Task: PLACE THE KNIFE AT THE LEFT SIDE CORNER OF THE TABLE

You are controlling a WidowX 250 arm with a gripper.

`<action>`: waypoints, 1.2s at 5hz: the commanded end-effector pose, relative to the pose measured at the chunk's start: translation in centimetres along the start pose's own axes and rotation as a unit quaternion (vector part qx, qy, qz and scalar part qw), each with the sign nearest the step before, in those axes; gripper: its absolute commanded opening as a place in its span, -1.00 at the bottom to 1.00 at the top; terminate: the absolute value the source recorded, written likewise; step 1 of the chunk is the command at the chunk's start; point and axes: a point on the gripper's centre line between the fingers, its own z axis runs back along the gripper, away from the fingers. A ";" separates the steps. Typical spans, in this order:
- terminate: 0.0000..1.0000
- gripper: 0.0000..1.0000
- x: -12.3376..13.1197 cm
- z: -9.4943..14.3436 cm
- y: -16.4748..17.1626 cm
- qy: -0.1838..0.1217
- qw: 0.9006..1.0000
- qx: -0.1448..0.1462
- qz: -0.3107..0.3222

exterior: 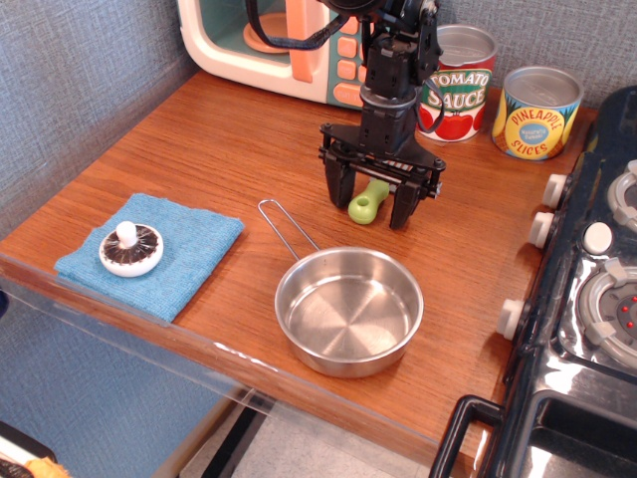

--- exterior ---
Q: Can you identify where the tomato sauce can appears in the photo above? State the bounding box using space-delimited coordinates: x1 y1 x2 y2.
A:
417 24 498 142

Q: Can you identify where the white stove knob lower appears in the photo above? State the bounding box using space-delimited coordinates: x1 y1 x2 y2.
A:
497 299 526 341

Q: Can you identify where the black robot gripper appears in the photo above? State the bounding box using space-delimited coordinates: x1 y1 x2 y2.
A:
319 86 446 230

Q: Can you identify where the black toy stove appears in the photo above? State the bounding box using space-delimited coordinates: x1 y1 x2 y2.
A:
430 87 636 477

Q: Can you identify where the white stove knob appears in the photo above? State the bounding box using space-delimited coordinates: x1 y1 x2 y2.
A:
542 174 568 209
497 299 526 341
528 212 554 249

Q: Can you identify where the white stove knob middle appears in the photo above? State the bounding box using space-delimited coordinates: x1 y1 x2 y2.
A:
528 212 554 249

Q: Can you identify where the white stove knob upper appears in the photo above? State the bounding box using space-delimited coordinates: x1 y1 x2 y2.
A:
542 174 568 209

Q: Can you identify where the clear acrylic table guard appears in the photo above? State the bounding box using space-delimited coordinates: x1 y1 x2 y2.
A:
1 257 436 477

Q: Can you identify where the white toy mushroom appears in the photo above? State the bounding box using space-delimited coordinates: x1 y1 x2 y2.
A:
99 221 164 278

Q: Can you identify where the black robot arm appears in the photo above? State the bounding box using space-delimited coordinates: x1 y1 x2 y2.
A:
319 1 446 230

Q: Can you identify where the orange furry object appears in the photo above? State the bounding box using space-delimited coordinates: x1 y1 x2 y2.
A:
1 458 71 478

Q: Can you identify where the toy microwave teal and peach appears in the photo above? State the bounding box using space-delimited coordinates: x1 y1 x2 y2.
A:
177 0 366 110

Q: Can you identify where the pineapple slices can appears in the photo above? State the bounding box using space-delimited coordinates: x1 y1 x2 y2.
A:
492 66 584 161

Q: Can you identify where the blue folded cloth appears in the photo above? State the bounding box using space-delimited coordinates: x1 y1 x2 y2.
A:
55 193 244 323

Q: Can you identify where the green handled grey toy spatula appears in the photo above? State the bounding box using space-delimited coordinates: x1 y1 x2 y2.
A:
347 177 397 225

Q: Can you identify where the stainless steel pan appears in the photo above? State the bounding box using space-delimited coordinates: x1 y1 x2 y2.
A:
257 198 425 379

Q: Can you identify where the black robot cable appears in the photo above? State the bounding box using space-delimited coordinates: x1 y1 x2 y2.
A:
244 0 350 52

